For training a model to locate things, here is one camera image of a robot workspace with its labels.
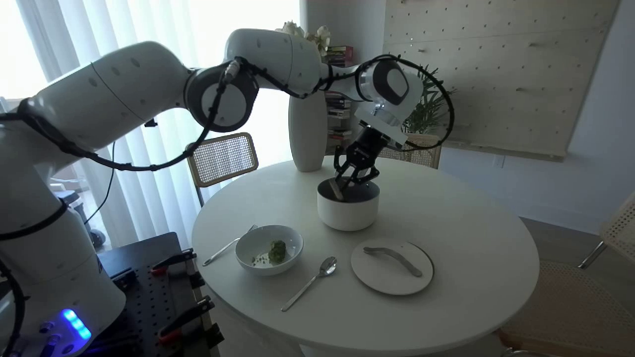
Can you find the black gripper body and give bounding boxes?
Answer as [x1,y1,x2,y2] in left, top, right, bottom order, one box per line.
[345,124,389,168]

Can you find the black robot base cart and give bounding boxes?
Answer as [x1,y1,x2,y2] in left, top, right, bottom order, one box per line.
[97,229,226,357]

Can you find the white pot lid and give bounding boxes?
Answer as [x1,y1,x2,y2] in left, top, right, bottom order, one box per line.
[349,235,436,297]

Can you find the tall bookshelf with books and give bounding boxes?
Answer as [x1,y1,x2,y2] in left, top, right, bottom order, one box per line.
[323,43,363,156]

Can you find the tall white ribbed vase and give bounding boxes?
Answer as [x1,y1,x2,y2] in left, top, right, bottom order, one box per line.
[285,89,331,174]

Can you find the green potted plant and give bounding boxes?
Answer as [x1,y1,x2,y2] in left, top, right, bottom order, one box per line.
[400,63,456,136]

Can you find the silver spoon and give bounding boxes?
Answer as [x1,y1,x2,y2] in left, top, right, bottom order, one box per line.
[281,255,339,313]

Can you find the green broccoli piece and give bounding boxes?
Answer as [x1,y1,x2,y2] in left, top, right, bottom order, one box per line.
[265,237,289,265]

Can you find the cream flower bouquet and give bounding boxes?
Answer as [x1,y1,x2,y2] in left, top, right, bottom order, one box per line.
[279,19,333,63]

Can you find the white ceramic bowl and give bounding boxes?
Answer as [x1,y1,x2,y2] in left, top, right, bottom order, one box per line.
[234,222,305,277]

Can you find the silver fork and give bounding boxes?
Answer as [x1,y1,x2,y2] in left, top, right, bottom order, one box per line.
[202,223,256,267]

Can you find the white sheer curtain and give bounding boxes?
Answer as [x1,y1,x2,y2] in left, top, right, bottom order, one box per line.
[11,0,307,247]

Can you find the white pot with handle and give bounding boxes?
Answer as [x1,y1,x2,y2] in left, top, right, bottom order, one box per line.
[315,172,383,233]

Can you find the wooden pegboard wall panel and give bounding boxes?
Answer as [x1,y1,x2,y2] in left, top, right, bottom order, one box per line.
[383,0,623,162]

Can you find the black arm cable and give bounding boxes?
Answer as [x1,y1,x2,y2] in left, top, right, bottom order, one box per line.
[0,53,458,174]

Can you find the red handled black clamp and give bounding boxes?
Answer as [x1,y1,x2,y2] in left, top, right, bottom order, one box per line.
[148,245,198,275]
[156,295,216,344]

